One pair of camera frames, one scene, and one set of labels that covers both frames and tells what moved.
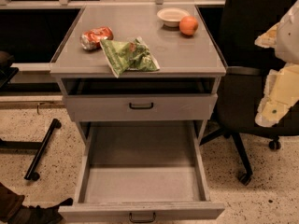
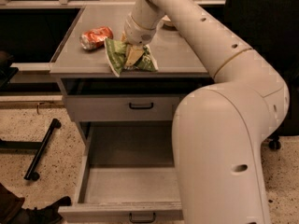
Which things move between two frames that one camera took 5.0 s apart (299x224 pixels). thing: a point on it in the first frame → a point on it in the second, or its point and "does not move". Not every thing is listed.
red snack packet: (91, 38) does not move
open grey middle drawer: (136, 172) does not move
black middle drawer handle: (142, 221) does not move
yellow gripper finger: (268, 39) → (136, 35)
